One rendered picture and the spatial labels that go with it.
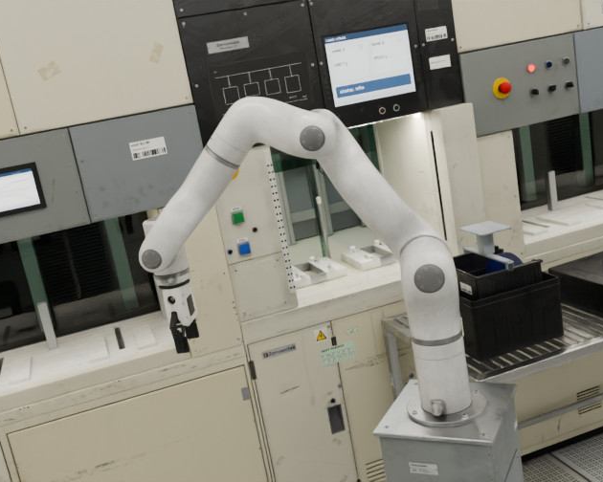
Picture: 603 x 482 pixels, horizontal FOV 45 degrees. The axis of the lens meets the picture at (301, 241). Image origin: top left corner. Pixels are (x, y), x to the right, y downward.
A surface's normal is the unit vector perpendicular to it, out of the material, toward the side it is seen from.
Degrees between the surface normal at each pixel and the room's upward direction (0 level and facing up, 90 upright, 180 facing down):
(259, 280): 90
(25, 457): 90
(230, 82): 90
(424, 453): 90
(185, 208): 58
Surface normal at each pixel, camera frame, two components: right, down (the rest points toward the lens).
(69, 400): 0.31, 0.17
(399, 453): -0.44, 0.28
